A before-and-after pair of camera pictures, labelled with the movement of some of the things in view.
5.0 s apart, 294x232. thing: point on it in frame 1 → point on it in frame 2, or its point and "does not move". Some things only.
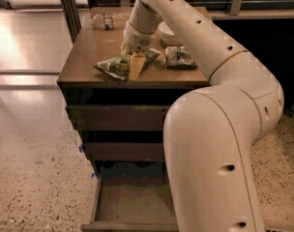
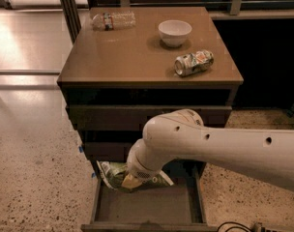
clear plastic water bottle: [108, 21] does not move
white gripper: [136, 39] → [139, 173]
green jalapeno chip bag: [119, 68] → [114, 173]
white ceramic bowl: [167, 36] does not move
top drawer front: [118, 117] does not move
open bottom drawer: [132, 196] does not move
